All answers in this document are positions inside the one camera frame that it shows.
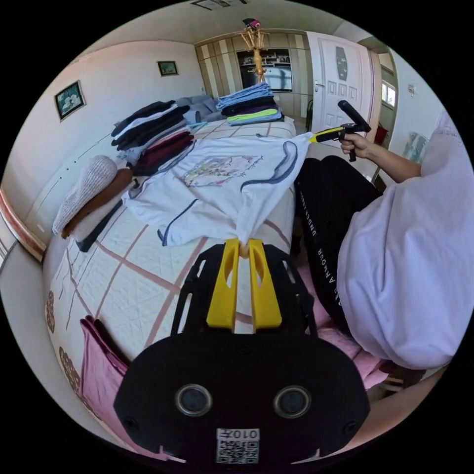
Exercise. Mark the pile of knitted clothes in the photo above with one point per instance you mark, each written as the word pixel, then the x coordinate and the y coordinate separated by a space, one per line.
pixel 92 192

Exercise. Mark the white panel door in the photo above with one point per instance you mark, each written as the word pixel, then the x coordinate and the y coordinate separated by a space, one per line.
pixel 342 81

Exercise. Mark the pink garment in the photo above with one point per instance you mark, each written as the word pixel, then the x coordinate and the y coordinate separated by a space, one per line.
pixel 103 370

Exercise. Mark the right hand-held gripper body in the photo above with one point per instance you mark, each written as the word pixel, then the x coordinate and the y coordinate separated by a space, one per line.
pixel 349 130

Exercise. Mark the bed with checked quilt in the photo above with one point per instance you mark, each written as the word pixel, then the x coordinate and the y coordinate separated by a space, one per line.
pixel 148 270

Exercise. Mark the large framed flower picture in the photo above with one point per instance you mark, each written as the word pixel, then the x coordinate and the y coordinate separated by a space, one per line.
pixel 69 100

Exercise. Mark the pink cloth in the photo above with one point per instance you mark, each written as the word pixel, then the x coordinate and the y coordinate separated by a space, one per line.
pixel 364 364

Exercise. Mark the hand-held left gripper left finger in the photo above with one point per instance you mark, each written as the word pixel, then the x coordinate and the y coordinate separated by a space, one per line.
pixel 222 292

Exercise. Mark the pile of blue and green clothes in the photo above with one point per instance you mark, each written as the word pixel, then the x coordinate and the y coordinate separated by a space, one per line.
pixel 252 105

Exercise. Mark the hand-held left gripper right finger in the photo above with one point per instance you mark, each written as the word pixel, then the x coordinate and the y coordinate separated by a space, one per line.
pixel 264 292

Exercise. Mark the pile of dark clothes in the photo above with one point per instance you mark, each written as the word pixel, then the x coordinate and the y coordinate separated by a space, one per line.
pixel 155 129

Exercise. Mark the beige wall cupboard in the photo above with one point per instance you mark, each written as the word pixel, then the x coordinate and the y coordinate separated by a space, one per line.
pixel 237 66

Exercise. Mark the person's right hand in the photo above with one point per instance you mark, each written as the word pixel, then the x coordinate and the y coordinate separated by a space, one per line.
pixel 358 146

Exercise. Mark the small framed picture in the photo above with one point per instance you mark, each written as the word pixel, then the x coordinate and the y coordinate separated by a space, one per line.
pixel 167 68

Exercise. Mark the person's body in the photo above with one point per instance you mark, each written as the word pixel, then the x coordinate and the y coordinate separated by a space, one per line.
pixel 392 259

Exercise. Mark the window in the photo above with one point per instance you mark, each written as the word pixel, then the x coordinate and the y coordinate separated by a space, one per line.
pixel 389 94

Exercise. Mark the grey blanket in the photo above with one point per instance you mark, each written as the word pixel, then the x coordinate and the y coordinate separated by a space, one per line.
pixel 200 105

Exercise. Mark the white short sleeve printed shirt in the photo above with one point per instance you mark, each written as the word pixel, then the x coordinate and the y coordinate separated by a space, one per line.
pixel 222 177

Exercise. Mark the golden coat stand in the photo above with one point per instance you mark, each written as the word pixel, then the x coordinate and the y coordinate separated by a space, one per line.
pixel 255 52

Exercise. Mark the person's right forearm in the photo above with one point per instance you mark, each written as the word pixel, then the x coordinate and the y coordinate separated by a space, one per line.
pixel 396 163

